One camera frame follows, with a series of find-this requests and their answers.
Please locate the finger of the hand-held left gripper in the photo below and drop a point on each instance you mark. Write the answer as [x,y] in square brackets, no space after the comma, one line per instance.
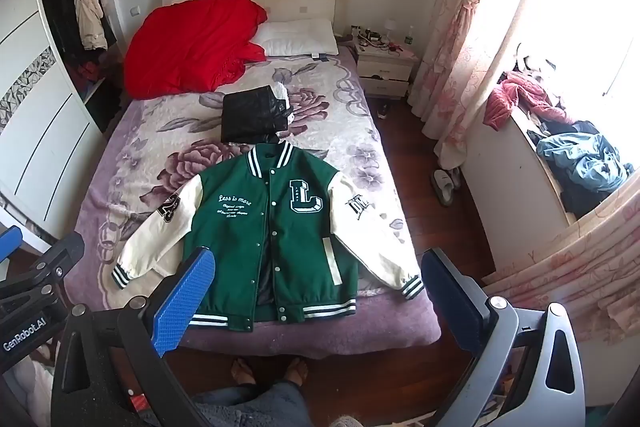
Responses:
[9,244]
[62,254]

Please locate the blue jacket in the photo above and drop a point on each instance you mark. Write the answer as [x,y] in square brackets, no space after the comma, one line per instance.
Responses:
[585,162]

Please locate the loose floral curtain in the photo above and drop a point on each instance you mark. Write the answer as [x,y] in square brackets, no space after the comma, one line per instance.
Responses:
[575,287]

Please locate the red quilt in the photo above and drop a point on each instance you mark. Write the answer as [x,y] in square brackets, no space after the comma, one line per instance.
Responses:
[190,42]

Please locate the clear bottle green label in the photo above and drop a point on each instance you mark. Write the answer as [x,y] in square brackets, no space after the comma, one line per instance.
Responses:
[409,38]

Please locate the white wardrobe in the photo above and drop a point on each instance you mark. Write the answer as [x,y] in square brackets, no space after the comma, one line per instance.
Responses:
[40,117]

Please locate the white pillow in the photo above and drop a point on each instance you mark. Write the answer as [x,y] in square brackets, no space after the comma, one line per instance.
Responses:
[300,38]

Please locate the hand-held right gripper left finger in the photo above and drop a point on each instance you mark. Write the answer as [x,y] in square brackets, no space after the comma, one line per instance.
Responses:
[184,302]

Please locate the dark hanging clothes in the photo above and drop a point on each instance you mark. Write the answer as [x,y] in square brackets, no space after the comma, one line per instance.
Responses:
[55,2]

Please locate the small white lamp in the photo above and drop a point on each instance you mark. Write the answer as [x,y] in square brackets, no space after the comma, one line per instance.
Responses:
[391,29]

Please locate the black folded garment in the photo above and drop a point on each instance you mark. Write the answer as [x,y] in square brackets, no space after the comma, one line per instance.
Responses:
[252,117]

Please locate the grey slipper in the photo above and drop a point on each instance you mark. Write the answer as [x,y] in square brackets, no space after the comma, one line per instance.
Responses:
[443,189]
[456,177]

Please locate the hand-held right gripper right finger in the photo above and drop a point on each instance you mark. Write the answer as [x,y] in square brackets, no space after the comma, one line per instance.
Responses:
[450,302]

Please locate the tied floral curtain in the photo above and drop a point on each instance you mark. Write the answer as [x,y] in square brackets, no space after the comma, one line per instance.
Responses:
[465,7]

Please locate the pink clothes pile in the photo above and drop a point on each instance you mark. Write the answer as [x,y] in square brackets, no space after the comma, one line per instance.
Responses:
[520,99]

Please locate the white window cabinet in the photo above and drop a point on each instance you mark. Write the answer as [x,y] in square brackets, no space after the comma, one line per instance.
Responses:
[505,187]

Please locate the green varsity jacket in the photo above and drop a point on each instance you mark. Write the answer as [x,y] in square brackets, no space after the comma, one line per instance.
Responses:
[235,227]

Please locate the person's left forearm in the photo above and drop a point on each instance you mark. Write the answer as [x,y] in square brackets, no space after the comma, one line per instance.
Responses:
[30,392]

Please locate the cream hanging coat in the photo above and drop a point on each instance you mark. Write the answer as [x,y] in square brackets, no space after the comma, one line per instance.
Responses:
[87,12]

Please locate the white plastic bag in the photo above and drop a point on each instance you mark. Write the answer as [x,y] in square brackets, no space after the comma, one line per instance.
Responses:
[281,94]

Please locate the person's left foot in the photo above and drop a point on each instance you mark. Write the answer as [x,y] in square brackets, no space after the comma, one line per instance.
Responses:
[244,373]

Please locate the dark shoe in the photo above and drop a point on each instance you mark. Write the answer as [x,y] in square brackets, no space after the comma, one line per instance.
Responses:
[383,111]

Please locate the person's right foot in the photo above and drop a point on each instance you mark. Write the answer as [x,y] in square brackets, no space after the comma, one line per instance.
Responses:
[296,372]

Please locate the beige nightstand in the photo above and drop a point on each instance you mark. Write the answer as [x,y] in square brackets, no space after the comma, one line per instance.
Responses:
[382,72]

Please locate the person's foot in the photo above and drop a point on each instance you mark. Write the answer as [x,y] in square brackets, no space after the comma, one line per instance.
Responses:
[244,373]
[296,372]

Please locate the person's legs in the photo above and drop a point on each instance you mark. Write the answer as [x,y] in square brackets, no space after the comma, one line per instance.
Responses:
[260,407]

